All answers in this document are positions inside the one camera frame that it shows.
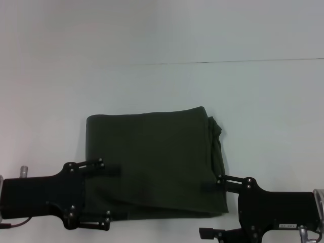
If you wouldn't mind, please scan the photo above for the right gripper plug cable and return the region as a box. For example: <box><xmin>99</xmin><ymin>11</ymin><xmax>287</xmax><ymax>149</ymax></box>
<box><xmin>298</xmin><ymin>224</ymin><xmax>321</xmax><ymax>243</ymax></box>

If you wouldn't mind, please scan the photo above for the dark green t-shirt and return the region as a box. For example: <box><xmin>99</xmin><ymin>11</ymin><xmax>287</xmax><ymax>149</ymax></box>
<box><xmin>85</xmin><ymin>106</ymin><xmax>230</xmax><ymax>220</ymax></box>

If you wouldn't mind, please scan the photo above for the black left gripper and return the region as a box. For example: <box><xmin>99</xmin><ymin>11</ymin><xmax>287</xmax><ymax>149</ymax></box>
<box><xmin>1</xmin><ymin>158</ymin><xmax>123</xmax><ymax>232</ymax></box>

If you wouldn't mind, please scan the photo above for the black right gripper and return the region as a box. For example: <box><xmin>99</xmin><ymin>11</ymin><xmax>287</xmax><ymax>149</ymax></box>
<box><xmin>198</xmin><ymin>174</ymin><xmax>316</xmax><ymax>243</ymax></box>

